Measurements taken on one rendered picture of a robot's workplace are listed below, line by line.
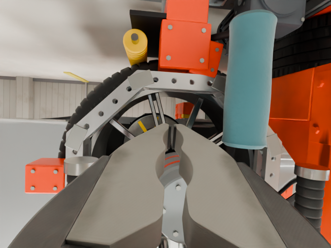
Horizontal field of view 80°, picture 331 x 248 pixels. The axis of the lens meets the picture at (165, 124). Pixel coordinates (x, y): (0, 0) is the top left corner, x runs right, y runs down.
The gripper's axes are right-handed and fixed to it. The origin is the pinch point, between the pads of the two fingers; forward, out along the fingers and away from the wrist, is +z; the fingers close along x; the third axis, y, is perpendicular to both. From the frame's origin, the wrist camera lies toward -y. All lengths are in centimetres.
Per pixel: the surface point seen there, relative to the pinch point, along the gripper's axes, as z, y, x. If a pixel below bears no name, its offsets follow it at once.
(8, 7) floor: 149, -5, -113
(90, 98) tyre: 40.2, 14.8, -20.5
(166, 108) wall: 455, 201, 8
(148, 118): 79, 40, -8
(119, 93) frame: 33.9, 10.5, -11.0
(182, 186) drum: 14.6, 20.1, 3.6
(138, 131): 76, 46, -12
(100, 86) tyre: 42.0, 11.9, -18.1
